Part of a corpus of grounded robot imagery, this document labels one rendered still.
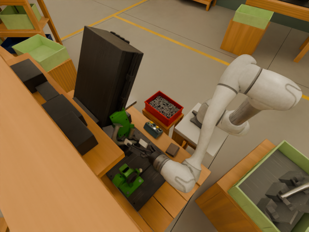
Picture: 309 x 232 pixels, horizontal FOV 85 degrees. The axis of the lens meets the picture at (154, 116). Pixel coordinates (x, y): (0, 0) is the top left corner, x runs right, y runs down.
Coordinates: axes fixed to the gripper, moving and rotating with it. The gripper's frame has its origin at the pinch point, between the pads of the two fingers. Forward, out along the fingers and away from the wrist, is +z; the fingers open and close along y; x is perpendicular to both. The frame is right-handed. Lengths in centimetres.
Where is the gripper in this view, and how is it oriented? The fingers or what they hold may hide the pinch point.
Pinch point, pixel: (134, 142)
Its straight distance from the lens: 102.2
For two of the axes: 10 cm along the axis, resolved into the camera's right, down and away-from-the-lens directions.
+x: -3.8, 9.1, 1.6
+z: -6.9, -4.0, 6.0
